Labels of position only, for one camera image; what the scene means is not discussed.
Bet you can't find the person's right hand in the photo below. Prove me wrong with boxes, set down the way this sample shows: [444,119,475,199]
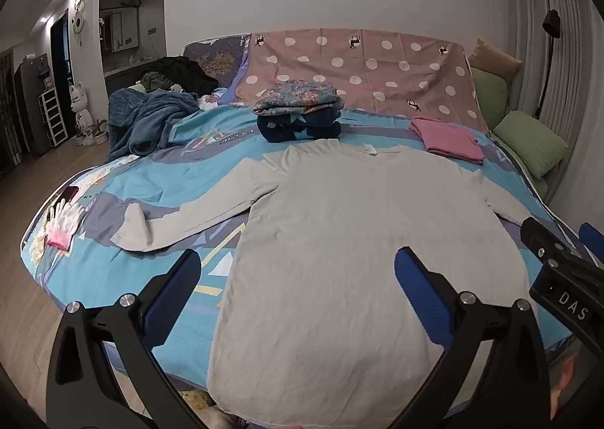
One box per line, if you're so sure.
[550,350,583,418]

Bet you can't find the grey long-sleeve shirt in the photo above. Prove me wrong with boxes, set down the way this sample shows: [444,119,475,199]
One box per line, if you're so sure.
[116,139,543,427]

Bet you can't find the blue fleece blanket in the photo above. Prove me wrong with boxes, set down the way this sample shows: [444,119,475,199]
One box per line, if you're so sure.
[108,88,201,162]

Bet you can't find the pink polka dot sheet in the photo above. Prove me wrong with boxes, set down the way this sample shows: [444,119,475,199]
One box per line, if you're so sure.
[234,28,492,132]

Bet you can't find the dark refrigerator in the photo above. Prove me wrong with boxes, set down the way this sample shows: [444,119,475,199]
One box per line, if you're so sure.
[13,54,52,157]

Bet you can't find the folded dark blue cloth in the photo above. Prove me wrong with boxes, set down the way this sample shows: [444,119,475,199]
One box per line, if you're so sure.
[257,108,343,144]

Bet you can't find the dark doorway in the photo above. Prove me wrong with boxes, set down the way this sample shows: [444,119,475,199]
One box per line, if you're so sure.
[49,13,72,92]

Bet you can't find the mirror wall cabinet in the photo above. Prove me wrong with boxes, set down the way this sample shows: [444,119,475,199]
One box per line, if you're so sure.
[99,7,142,55]

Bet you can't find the white shelf rack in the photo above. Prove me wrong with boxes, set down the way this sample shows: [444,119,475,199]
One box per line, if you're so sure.
[39,89,68,147]

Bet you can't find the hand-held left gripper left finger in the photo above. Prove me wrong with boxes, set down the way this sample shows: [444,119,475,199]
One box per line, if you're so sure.
[46,249,208,429]

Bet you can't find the green pillow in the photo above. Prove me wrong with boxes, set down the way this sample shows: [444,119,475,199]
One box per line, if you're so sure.
[492,111,569,177]
[469,67,515,130]

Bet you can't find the folded pink clothes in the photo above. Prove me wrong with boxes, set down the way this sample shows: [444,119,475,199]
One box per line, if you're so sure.
[408,117,486,165]

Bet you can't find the white cat figurine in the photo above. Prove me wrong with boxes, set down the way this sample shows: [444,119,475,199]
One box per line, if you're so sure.
[69,82,95,140]

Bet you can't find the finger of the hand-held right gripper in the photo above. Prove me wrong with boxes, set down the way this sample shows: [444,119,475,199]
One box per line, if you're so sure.
[578,222,604,266]
[520,217,604,280]

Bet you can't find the tan pillow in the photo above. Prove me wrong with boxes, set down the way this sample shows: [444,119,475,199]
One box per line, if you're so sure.
[468,38,524,78]

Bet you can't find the folded floral cloth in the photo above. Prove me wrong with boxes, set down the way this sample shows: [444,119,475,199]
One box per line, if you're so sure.
[253,79,345,116]

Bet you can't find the pile of black clothes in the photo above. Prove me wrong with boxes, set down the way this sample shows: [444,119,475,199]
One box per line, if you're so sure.
[140,56,220,95]

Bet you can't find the bed with blue patterned sheet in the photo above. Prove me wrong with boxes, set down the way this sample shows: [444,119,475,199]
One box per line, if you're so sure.
[20,96,582,394]

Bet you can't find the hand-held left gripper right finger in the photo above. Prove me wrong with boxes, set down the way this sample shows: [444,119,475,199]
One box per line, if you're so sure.
[394,247,553,429]

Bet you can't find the black floor lamp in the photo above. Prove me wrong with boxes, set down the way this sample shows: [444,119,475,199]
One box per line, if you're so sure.
[533,9,562,121]

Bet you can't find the round wall decoration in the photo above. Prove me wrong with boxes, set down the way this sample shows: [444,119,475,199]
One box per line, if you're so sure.
[70,0,86,47]

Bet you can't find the white gloves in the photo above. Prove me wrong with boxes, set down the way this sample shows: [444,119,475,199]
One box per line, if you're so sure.
[47,197,86,235]

